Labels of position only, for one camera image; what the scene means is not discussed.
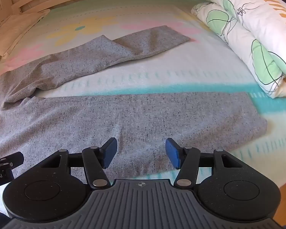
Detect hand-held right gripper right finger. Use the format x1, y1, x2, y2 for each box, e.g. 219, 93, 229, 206
165, 138, 245, 189

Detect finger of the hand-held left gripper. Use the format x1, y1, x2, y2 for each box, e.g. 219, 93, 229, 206
0, 151, 24, 171

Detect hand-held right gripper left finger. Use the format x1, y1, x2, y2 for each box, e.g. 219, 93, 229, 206
39, 137, 118, 189

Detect grey speckled pants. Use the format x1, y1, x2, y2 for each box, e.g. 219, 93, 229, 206
0, 25, 268, 184

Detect floral printed blanket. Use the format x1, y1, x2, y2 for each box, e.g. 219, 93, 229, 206
0, 0, 286, 220

